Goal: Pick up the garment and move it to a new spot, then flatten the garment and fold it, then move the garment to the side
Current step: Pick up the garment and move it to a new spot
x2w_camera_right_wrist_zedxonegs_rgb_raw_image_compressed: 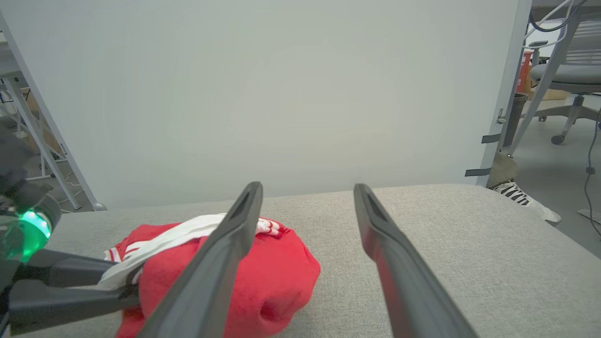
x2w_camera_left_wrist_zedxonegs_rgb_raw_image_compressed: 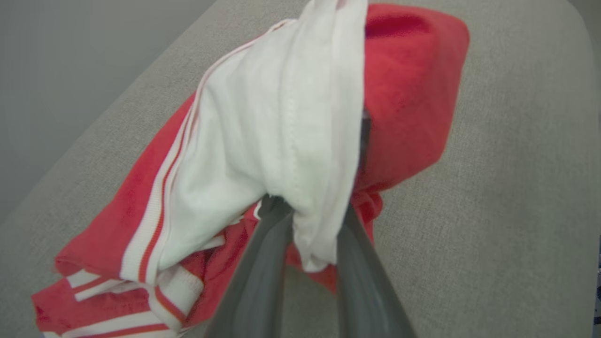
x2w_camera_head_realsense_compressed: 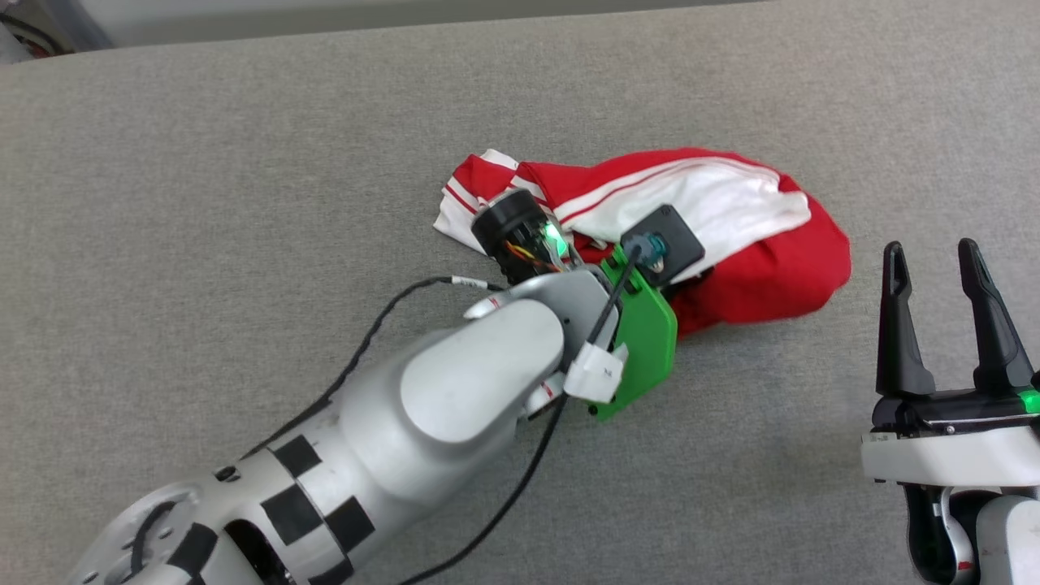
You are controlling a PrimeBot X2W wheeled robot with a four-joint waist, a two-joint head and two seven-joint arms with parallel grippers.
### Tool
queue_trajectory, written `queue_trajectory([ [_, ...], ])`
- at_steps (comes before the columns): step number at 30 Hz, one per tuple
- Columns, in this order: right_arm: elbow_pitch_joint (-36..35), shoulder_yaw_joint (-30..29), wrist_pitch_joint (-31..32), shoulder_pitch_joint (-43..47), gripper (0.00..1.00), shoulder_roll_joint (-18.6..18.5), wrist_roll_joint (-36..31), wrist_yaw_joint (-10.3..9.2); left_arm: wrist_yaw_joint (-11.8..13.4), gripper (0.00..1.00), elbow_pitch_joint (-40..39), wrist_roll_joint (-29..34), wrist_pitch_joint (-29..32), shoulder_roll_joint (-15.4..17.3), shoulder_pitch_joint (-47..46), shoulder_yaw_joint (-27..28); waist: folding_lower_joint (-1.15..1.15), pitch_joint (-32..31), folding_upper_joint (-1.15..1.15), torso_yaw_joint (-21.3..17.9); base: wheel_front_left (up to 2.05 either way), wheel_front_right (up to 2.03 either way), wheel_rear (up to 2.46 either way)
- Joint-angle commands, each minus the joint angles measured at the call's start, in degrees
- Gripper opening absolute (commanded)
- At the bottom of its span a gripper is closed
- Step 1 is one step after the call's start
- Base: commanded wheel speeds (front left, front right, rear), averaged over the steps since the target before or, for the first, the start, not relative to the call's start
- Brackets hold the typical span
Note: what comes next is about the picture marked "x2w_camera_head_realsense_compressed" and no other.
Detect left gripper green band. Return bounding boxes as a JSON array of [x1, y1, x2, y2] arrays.
[[471, 189, 678, 423]]

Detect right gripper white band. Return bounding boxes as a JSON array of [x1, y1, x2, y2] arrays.
[[861, 238, 1040, 492]]

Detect red and white garment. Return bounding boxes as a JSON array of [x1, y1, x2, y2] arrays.
[[433, 147, 852, 336]]

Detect white cable clip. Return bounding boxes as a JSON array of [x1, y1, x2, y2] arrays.
[[563, 341, 631, 405]]

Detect black camera cable teal plug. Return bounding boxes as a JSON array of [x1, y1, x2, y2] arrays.
[[396, 232, 669, 585]]

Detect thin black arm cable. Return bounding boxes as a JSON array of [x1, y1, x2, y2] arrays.
[[240, 276, 505, 460]]

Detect grey metal frame leg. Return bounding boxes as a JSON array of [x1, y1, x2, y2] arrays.
[[49, 0, 115, 51]]

